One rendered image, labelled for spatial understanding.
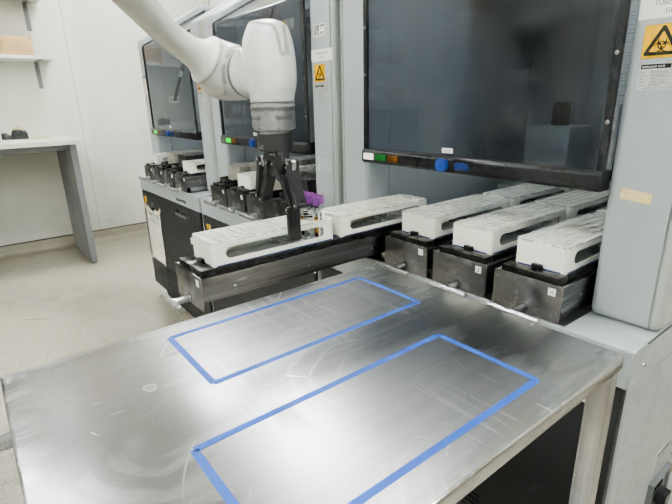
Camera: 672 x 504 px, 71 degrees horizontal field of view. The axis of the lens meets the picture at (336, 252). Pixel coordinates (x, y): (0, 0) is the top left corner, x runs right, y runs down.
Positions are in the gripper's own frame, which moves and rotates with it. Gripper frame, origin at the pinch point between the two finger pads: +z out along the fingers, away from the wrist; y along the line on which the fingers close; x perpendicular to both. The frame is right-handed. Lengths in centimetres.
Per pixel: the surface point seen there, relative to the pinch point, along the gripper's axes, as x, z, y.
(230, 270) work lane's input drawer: -15.6, 5.1, 5.7
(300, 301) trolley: -15.4, 3.7, 30.2
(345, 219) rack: 14.4, 0.2, 5.1
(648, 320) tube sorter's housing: 32, 10, 63
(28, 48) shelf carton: 0, -66, -324
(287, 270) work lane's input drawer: -3.2, 7.9, 6.8
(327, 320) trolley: -16.2, 3.7, 38.3
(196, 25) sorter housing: 33, -56, -111
